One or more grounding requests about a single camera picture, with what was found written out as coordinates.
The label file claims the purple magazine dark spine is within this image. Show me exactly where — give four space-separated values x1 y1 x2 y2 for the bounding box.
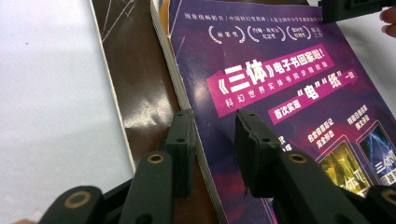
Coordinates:
149 0 396 224

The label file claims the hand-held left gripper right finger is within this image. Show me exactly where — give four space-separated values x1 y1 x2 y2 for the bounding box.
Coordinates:
233 108 283 199

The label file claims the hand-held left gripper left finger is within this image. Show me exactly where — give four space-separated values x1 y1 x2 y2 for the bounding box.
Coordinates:
164 108 196 199

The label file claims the dark magazine with red print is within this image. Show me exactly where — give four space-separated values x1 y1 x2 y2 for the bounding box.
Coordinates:
89 0 219 224

